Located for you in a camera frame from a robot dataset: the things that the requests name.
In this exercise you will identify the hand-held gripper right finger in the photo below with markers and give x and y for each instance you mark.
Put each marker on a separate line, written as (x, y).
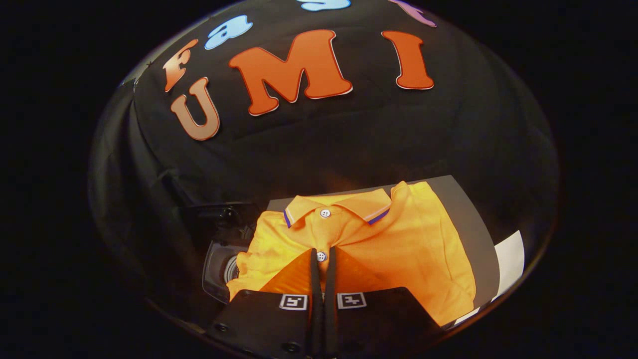
(330, 309)

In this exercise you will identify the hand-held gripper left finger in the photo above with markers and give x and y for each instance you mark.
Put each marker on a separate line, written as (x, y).
(315, 309)

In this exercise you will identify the yellow polo shirt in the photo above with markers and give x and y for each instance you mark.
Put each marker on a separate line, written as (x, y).
(398, 249)

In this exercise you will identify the grey washing machine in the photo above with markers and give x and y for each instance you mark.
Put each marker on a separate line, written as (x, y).
(217, 269)

